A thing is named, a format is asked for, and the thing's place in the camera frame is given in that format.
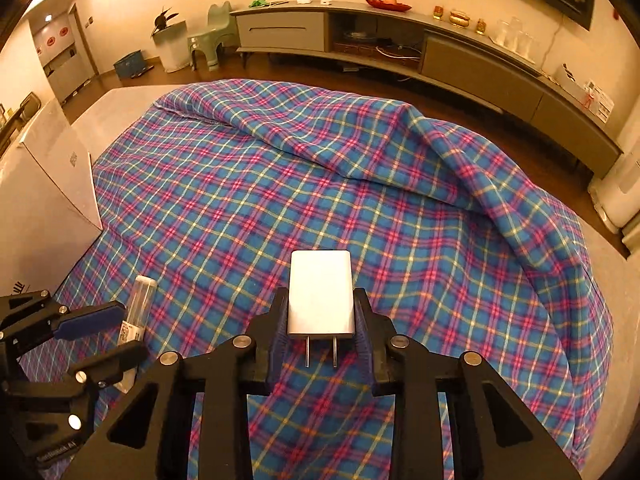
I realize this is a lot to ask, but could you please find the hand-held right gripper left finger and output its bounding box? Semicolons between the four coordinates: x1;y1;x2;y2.
62;287;291;480

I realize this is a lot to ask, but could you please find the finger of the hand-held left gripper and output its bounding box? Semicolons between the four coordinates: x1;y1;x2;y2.
0;289;127;361
0;341;149;412

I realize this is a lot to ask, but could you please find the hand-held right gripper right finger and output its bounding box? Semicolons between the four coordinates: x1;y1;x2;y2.
352;287;583;480

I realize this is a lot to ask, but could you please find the white charger plug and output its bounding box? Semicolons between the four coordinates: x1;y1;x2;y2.
286;249;357;369

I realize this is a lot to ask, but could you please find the clear labelled tube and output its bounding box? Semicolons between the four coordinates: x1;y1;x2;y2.
115;275;159;394

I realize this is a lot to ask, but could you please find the white foam box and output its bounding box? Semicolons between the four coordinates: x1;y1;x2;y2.
0;97;104;303

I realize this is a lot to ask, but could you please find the blue plaid cloth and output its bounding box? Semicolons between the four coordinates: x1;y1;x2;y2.
15;78;615;480

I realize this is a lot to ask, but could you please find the blue plastic crate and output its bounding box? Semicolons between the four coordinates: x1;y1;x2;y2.
113;50;146;80

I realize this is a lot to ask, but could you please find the potted plant white pot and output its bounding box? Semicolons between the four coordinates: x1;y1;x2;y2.
151;7;194;74

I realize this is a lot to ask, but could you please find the white air conditioner unit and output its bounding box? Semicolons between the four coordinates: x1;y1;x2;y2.
588;154;640;247

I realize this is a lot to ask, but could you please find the grey television cabinet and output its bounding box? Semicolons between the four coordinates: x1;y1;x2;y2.
230;0;625;179

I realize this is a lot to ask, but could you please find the green plastic chair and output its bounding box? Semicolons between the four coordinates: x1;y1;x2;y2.
187;1;239;71

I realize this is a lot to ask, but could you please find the white desk organizer box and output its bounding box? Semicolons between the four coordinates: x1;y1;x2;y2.
557;62;616;124

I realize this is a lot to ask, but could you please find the red fruit plate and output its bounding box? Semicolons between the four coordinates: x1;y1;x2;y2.
365;0;413;13

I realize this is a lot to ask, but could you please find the clear glass cup set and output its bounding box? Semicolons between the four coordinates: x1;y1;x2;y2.
492;16;536;59

